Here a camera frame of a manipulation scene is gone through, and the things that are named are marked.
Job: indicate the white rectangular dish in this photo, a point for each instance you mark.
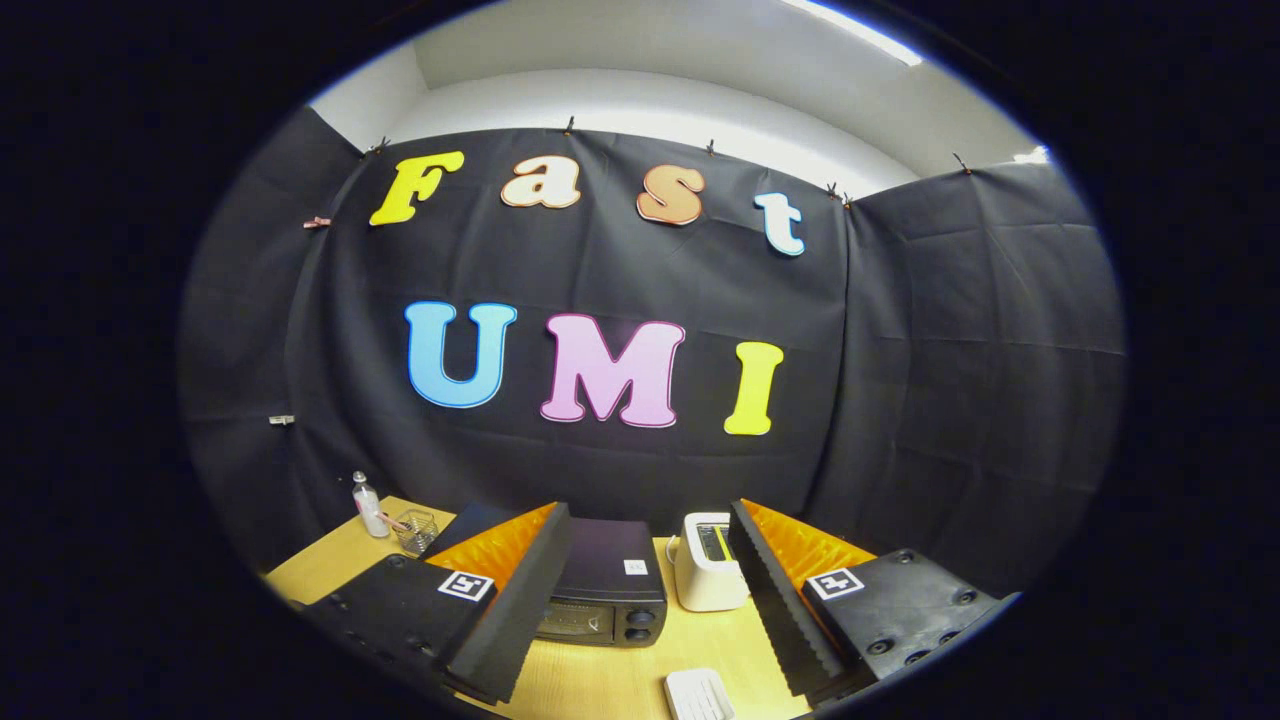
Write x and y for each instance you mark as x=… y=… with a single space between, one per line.
x=695 y=695

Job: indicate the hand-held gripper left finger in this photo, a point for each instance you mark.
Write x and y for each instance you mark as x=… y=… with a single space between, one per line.
x=520 y=610

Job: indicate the black backdrop cloth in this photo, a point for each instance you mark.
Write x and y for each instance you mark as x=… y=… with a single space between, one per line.
x=600 y=270

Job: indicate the long ceiling light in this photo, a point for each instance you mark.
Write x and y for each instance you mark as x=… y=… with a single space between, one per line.
x=860 y=30

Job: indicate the red striped stick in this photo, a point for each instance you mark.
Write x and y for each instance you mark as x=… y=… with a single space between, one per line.
x=393 y=521

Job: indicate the small ceiling light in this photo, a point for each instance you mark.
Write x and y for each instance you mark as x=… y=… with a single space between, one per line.
x=1030 y=155

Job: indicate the white slot toaster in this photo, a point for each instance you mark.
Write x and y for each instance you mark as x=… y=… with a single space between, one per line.
x=705 y=585

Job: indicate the row of black cloth clips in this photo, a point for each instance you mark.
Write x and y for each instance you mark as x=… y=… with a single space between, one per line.
x=569 y=126

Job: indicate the black toaster oven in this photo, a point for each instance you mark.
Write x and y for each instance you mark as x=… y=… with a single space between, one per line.
x=610 y=570

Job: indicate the clear bottle white label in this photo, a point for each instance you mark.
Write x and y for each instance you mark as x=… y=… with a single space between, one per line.
x=370 y=515

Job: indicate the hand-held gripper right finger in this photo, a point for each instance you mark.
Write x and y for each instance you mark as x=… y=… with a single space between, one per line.
x=775 y=610

